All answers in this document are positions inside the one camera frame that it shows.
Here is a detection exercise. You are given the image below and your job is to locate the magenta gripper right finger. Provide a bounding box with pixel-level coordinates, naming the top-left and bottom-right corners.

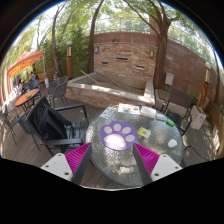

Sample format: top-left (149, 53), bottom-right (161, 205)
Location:
top-left (133, 143), bottom-right (182, 185)

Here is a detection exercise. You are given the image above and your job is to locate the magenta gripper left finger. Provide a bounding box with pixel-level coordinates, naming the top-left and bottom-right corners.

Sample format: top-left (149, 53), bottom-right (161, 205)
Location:
top-left (42, 143), bottom-right (92, 185)

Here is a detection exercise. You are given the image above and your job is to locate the purple paw mouse pad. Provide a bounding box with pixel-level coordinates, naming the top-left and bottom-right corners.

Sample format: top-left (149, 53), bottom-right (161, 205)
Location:
top-left (100, 121), bottom-right (138, 151)

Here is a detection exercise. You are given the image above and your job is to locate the yellow green square card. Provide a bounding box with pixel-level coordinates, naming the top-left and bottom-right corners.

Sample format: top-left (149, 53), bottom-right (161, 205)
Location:
top-left (138, 127), bottom-right (151, 138)

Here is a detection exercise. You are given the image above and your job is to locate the black patio chair left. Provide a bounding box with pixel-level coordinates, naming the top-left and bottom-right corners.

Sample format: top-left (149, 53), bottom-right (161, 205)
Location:
top-left (24, 96), bottom-right (89, 155)

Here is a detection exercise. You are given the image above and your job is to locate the green small object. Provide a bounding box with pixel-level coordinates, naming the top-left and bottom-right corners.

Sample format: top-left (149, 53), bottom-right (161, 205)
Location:
top-left (166, 119), bottom-right (175, 127)

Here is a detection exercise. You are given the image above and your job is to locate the small white box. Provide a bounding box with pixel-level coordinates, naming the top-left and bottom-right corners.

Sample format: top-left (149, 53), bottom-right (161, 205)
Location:
top-left (156, 113), bottom-right (167, 121)

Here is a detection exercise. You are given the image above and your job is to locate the round glass patio table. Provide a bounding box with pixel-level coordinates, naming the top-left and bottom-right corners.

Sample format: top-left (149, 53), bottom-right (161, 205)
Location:
top-left (86, 106), bottom-right (184, 187)

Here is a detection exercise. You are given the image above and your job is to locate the white book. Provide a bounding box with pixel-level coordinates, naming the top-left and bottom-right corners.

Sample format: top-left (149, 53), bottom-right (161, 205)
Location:
top-left (140, 106), bottom-right (156, 118)

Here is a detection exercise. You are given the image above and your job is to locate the dark patio chair right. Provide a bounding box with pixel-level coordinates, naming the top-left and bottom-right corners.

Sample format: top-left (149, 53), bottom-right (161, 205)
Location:
top-left (160, 89), bottom-right (192, 135)

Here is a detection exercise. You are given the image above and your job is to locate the open magazine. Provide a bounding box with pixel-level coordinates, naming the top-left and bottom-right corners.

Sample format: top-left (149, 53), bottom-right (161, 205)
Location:
top-left (118, 103), bottom-right (140, 115)

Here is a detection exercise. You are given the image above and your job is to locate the printed leaflet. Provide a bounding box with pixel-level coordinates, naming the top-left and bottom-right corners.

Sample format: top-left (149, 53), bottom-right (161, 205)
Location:
top-left (100, 107), bottom-right (116, 119)

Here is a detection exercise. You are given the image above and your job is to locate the grey mesh chair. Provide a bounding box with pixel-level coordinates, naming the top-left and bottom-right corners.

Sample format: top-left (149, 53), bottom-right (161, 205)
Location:
top-left (48, 76), bottom-right (68, 104)

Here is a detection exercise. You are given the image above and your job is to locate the round wooden table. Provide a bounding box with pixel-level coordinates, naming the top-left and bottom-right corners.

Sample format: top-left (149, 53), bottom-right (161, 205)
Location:
top-left (15, 88), bottom-right (41, 111)

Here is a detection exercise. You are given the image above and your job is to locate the orange umbrella awning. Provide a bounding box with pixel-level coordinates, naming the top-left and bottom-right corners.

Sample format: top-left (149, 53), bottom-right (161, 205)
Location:
top-left (7, 51), bottom-right (44, 77)

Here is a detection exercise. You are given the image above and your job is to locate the stone fountain wall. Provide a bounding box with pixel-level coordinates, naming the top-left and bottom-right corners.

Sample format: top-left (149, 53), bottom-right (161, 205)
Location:
top-left (66, 32), bottom-right (158, 107)

